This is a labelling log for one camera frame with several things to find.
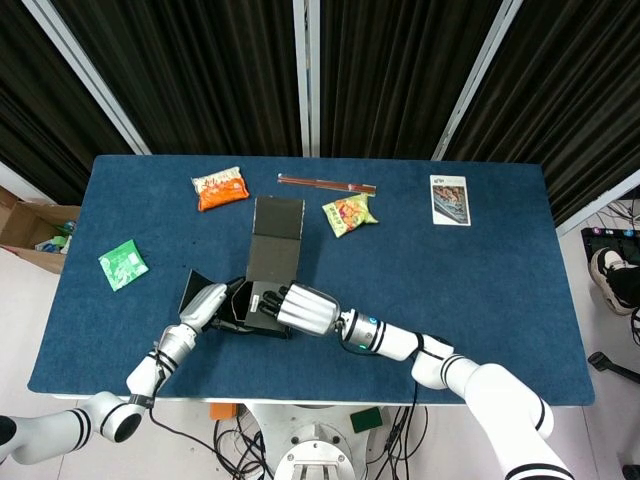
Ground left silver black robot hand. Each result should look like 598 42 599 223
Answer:
178 278 251 334

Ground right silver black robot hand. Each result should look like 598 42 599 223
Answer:
257 282 343 337

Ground black cardboard folding box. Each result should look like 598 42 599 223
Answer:
179 195 307 340

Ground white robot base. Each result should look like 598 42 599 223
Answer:
244 402 386 480

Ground green sachet packet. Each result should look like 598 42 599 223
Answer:
97 238 150 293

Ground yellow green snack packet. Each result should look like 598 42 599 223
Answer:
321 192 380 239

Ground orange snack packet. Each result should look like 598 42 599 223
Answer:
191 167 250 213

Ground dark green block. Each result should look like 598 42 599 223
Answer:
349 407 384 435

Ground wrapped red brown chopsticks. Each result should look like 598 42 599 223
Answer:
277 172 379 196

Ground blue table mat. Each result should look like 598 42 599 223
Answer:
27 153 596 405

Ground crumpled plastic packaging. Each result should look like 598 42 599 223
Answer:
34 219 76 256

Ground white picture card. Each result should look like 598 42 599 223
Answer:
429 173 474 227

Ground brown cardboard carton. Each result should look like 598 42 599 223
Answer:
0 185 81 275

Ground dark pleated curtain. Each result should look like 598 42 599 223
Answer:
318 0 501 161
0 0 136 206
49 0 304 157
444 0 640 226

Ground black and white sneaker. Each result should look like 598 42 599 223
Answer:
589 247 636 316

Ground black trouser leg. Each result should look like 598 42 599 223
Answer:
612 264 640 309

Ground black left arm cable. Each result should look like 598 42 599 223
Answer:
144 349 266 480

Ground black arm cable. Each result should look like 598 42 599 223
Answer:
144 349 266 480
405 334 456 451

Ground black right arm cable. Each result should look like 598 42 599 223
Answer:
405 334 456 451

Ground tangled black cable bundle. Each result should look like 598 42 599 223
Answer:
212 414 276 480
367 404 431 480

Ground white frame post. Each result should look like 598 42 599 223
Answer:
292 0 321 159
432 0 524 161
0 159 54 206
22 0 152 156
556 168 640 237

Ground thin black floor cables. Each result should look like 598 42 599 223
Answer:
597 199 640 234

